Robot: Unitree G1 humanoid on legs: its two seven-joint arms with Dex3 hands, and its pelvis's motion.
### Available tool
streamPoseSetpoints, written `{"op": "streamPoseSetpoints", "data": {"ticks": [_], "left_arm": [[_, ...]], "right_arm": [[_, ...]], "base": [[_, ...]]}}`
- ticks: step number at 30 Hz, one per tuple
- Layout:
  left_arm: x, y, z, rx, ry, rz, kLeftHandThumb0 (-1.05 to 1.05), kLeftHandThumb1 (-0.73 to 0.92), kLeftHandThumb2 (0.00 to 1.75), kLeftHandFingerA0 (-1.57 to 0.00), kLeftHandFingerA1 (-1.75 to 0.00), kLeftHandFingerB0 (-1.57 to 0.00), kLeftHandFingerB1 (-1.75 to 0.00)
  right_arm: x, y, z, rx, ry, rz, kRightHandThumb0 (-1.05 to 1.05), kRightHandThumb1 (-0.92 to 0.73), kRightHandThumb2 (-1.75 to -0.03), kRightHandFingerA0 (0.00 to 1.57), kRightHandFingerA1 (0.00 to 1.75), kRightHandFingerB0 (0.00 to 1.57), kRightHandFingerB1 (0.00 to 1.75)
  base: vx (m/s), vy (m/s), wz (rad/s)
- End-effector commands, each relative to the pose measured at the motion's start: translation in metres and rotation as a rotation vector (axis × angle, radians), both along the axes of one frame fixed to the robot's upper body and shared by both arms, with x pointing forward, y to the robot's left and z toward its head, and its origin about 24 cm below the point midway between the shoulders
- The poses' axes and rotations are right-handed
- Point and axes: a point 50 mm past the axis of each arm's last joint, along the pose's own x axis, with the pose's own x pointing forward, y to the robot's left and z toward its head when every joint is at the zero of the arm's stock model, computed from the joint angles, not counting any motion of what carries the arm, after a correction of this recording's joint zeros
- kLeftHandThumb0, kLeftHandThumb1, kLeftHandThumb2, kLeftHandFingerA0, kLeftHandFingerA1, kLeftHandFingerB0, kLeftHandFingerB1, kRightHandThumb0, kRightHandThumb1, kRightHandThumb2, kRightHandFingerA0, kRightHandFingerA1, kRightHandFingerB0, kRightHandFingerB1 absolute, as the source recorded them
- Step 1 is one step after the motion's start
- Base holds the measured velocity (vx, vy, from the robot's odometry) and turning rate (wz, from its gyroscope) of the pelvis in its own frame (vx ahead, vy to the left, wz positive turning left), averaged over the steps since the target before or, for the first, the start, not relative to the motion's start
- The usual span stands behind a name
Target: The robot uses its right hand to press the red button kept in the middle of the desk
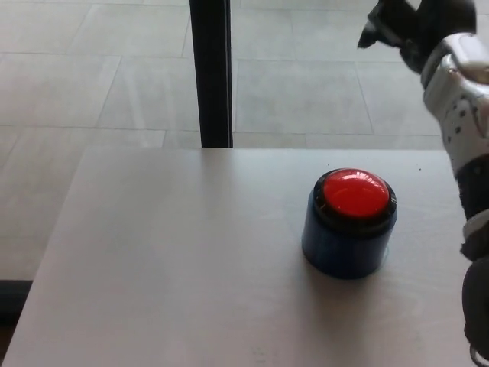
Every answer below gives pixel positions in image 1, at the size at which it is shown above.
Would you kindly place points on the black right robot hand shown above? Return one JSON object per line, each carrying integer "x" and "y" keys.
{"x": 428, "y": 26}

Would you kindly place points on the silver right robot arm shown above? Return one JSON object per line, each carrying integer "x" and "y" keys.
{"x": 464, "y": 114}

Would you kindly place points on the red dome push button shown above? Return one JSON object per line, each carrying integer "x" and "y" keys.
{"x": 353, "y": 221}

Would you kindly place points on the black floor base bar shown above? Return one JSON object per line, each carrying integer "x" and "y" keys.
{"x": 13, "y": 300}

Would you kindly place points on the black vertical metal post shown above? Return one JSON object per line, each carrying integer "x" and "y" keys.
{"x": 212, "y": 72}

